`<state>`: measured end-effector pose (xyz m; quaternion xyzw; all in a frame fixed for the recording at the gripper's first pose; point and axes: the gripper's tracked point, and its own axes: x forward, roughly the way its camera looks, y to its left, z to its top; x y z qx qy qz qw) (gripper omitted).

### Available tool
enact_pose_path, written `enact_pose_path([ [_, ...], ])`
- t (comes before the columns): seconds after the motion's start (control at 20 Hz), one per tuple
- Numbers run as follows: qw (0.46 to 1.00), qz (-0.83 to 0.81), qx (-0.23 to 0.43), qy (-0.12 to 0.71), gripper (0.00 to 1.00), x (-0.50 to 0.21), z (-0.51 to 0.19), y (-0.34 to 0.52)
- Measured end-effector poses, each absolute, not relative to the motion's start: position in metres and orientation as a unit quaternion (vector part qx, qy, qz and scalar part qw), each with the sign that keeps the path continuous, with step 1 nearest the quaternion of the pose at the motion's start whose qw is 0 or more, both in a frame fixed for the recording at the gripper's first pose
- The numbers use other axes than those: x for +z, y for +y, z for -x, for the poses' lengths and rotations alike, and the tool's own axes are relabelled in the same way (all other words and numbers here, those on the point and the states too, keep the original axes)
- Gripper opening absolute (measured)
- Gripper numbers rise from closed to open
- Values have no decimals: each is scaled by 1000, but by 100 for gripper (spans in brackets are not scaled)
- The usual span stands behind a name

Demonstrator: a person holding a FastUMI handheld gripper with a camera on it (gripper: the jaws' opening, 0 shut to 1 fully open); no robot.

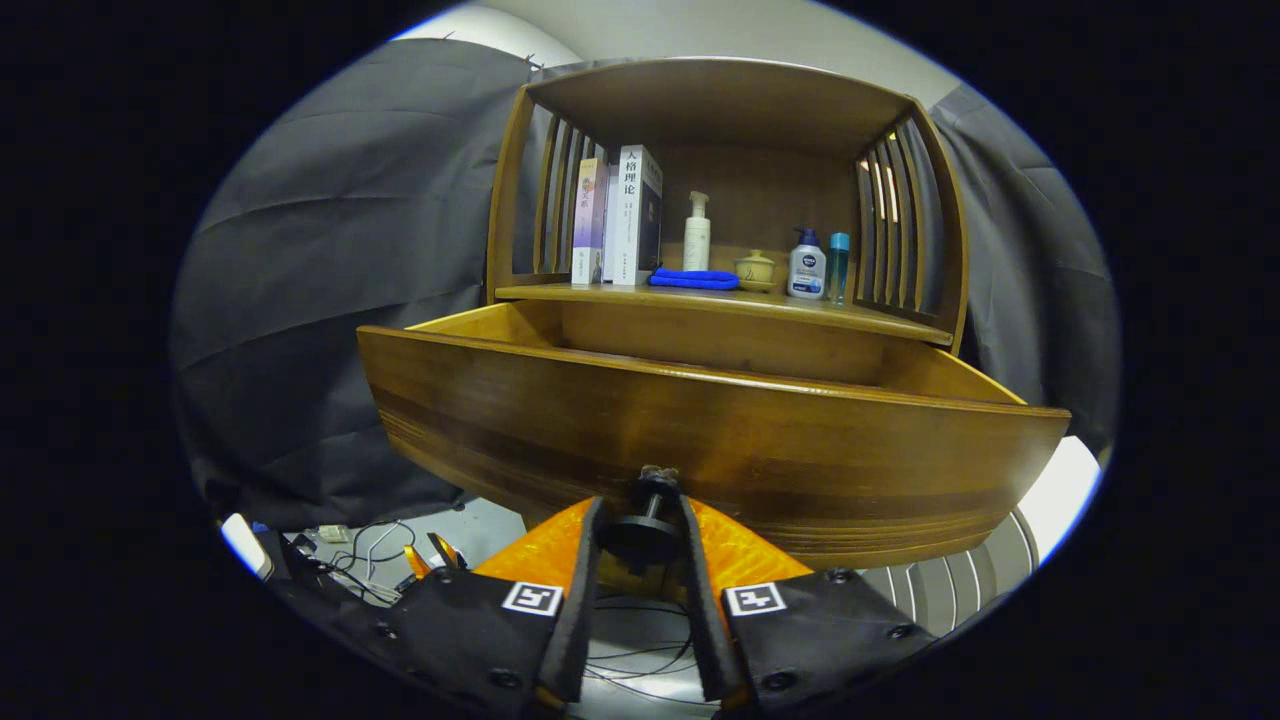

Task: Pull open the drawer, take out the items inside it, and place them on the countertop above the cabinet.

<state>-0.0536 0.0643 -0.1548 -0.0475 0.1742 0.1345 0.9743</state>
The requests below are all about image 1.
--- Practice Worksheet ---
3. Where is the white device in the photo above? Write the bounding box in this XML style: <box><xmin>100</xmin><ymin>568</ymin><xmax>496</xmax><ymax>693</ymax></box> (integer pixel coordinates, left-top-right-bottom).
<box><xmin>220</xmin><ymin>513</ymin><xmax>273</xmax><ymax>581</ymax></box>

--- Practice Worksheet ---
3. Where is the white box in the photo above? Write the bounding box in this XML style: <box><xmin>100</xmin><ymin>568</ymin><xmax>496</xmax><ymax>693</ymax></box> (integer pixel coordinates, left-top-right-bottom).
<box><xmin>1015</xmin><ymin>435</ymin><xmax>1104</xmax><ymax>561</ymax></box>

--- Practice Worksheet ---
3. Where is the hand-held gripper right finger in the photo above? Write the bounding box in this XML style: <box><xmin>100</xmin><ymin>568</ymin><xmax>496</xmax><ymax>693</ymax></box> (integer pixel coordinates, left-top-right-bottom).
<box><xmin>678</xmin><ymin>493</ymin><xmax>941</xmax><ymax>716</ymax></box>

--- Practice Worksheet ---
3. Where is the white ribbed panel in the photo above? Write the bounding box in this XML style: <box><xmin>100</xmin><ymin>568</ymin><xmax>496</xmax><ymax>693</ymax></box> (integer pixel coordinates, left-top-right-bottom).
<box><xmin>860</xmin><ymin>508</ymin><xmax>1041</xmax><ymax>636</ymax></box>

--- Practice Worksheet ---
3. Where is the black round drawer knob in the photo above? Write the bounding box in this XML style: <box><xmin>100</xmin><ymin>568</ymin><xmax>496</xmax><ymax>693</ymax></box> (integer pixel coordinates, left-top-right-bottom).
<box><xmin>600</xmin><ymin>465</ymin><xmax>686</xmax><ymax>566</ymax></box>

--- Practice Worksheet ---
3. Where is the white book with portrait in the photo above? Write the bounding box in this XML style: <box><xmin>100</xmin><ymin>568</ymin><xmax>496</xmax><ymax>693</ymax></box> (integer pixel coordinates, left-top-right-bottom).
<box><xmin>603</xmin><ymin>145</ymin><xmax>664</xmax><ymax>287</ymax></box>

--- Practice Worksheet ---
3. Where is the wooden countertop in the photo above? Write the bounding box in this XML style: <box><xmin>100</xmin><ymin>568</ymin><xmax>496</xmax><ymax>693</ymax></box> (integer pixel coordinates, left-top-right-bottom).
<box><xmin>495</xmin><ymin>270</ymin><xmax>956</xmax><ymax>346</ymax></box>

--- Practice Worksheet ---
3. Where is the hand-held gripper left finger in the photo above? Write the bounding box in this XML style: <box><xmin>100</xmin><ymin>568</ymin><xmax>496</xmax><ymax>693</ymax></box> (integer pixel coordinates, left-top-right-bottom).
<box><xmin>350</xmin><ymin>495</ymin><xmax>609</xmax><ymax>713</ymax></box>

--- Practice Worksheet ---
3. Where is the blue folded cloth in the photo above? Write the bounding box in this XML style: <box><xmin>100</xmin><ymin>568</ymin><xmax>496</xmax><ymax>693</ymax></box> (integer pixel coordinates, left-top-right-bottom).
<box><xmin>648</xmin><ymin>266</ymin><xmax>741</xmax><ymax>291</ymax></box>

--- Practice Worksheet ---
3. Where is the black floor cable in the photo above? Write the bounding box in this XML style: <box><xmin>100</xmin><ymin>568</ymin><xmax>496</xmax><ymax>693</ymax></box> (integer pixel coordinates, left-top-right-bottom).
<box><xmin>300</xmin><ymin>520</ymin><xmax>421</xmax><ymax>606</ymax></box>

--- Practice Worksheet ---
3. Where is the orange black tool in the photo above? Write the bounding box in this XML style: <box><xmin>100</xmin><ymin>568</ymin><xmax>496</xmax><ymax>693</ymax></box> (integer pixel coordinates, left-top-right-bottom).
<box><xmin>405</xmin><ymin>533</ymin><xmax>461</xmax><ymax>579</ymax></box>

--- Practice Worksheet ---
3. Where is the purple book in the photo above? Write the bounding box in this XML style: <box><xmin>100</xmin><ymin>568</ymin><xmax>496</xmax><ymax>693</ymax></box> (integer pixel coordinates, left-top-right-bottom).
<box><xmin>571</xmin><ymin>158</ymin><xmax>609</xmax><ymax>286</ymax></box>

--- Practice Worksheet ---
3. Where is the yellow lidded teacup with saucer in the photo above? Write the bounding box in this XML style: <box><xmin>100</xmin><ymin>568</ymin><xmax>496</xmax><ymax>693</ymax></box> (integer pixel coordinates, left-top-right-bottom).
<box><xmin>733</xmin><ymin>249</ymin><xmax>777</xmax><ymax>293</ymax></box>

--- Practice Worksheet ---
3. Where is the brown wooden drawer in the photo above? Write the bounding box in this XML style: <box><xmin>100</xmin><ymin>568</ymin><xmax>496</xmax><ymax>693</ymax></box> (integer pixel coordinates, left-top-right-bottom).
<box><xmin>357</xmin><ymin>300</ymin><xmax>1073</xmax><ymax>571</ymax></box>

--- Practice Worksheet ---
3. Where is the white bottle with blue pump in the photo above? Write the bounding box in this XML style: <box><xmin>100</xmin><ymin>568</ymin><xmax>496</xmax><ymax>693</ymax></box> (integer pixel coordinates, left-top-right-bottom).
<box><xmin>787</xmin><ymin>227</ymin><xmax>827</xmax><ymax>300</ymax></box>

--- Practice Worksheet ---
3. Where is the brown wooden cabinet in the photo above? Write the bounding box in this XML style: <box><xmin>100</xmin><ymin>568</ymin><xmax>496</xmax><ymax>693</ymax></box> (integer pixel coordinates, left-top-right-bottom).
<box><xmin>485</xmin><ymin>57</ymin><xmax>971</xmax><ymax>356</ymax></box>

